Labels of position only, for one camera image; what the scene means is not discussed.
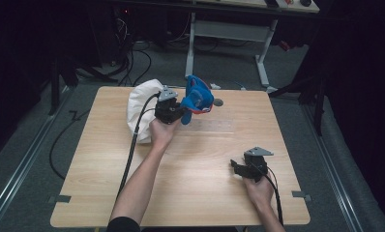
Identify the person's left hand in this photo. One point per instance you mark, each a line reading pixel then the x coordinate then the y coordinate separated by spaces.
pixel 163 133

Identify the black sleeve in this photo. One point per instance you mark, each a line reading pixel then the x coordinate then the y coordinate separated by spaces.
pixel 123 225

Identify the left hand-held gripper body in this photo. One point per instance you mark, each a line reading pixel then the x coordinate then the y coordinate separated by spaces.
pixel 168 109

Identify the white cloth hat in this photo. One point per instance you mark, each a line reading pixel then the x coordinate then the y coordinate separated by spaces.
pixel 140 106

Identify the metal floor rail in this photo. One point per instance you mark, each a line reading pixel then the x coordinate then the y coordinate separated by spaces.
pixel 329 161
pixel 23 154

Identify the black tripod stand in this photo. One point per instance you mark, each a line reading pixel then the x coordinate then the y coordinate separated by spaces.
pixel 313 96

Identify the person's right hand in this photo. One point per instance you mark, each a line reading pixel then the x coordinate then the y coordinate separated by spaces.
pixel 260 193

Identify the white-legged desk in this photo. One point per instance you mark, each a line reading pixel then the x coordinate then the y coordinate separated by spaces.
pixel 229 30

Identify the small white floor object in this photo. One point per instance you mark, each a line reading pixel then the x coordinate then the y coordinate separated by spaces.
pixel 215 86

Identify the grey tape piece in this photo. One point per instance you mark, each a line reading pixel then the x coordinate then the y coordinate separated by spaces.
pixel 302 195
pixel 60 198

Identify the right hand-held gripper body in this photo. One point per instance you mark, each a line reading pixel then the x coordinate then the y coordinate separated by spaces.
pixel 255 164

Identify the blue baseball cap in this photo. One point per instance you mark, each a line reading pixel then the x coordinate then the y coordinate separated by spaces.
pixel 198 96

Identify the black table grommet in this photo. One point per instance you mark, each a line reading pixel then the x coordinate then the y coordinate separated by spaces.
pixel 219 102

